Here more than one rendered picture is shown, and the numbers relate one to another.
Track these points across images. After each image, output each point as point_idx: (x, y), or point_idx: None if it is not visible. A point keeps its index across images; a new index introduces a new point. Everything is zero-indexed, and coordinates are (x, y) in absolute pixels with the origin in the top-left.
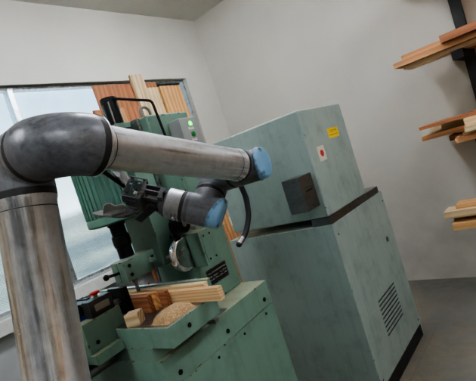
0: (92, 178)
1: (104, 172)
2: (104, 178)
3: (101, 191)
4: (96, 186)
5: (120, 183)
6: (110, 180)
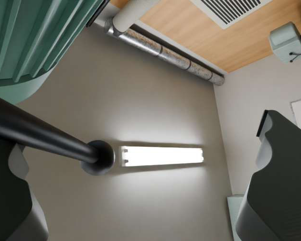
0: (63, 36)
1: (80, 155)
2: (25, 34)
3: (80, 4)
4: (74, 15)
5: (26, 140)
6: None
